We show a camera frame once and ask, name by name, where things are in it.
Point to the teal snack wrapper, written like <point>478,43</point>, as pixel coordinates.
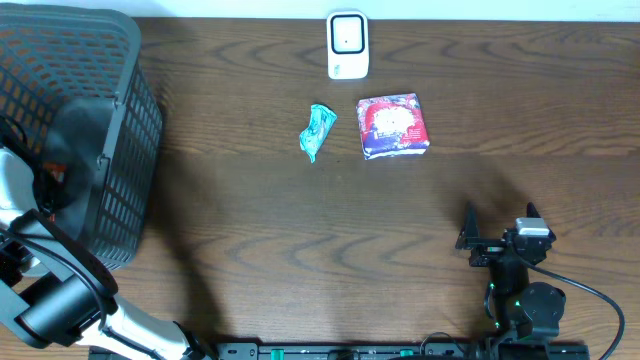
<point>322,119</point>

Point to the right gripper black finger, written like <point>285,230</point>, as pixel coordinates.
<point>531,211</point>
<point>470,227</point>

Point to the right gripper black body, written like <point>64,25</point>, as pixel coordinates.
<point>487,248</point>

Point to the purple red tissue pack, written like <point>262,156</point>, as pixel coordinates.
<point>392,125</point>

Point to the dark grey plastic basket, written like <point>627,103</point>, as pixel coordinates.
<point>71,79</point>

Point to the white barcode scanner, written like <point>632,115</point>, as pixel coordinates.
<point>348,54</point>

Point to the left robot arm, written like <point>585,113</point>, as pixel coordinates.
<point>77,301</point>

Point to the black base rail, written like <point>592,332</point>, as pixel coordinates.
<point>438,349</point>

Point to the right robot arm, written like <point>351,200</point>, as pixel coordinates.
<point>525,313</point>

